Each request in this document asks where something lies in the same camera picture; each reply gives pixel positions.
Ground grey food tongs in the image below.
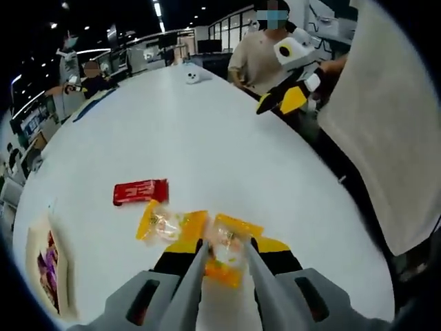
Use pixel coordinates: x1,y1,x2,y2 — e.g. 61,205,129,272
161,239,311,331

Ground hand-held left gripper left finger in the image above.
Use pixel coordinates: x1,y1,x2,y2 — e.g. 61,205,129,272
99,237,204,331

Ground bright red food bar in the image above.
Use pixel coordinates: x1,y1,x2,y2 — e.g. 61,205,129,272
113,178,170,207

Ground person's white shirt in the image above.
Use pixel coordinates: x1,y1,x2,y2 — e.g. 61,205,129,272
315,0,441,258

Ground small white round device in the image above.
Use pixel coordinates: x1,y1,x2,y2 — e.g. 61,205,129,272
185,70,205,86

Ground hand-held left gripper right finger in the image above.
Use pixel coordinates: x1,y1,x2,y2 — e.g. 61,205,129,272
251,237,351,331

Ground yellow food packet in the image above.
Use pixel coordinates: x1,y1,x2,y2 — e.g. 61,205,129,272
136,199,209,248
203,213,265,289

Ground purple food packet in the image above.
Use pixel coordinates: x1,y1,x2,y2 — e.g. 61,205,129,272
37,248,60,306

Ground cream hexagonal container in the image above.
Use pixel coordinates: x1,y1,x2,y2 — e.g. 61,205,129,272
26,212,79,315

